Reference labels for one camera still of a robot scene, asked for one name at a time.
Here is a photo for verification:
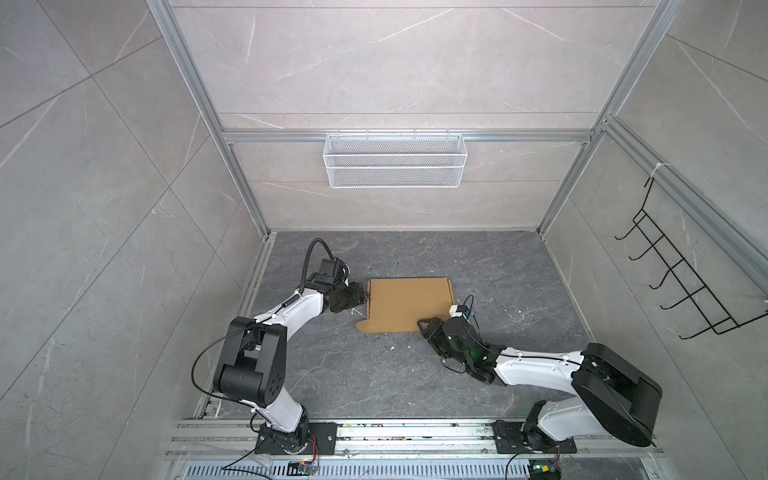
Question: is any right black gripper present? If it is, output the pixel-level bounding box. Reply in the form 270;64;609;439
416;317;472;371

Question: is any brown cardboard box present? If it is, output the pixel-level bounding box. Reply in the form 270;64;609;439
356;278;455;334

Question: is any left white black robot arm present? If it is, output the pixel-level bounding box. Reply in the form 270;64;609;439
213;282;367;438

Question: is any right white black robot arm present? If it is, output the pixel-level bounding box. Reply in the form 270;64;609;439
417;316;663;453

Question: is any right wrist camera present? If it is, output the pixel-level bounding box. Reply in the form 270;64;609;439
449;304;472;319

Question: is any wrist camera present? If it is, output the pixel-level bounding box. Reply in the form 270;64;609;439
449;304;472;319
307;258;349;289

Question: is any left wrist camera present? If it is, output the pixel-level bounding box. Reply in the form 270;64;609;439
307;258;349;289

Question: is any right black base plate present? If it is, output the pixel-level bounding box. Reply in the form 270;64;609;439
490;420;577;454

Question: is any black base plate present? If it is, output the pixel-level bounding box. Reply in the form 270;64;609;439
255;422;338;455
490;420;577;454

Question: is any white wire mesh basket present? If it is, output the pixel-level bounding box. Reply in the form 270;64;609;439
323;133;468;189

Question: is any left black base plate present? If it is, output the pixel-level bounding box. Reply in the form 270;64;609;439
255;422;338;455

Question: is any white cable duct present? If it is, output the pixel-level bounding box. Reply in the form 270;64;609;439
180;458;531;479

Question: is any aluminium mounting rail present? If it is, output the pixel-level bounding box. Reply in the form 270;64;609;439
163;418;665;459

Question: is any black wire hook rack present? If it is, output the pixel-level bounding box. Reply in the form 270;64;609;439
614;177;767;340

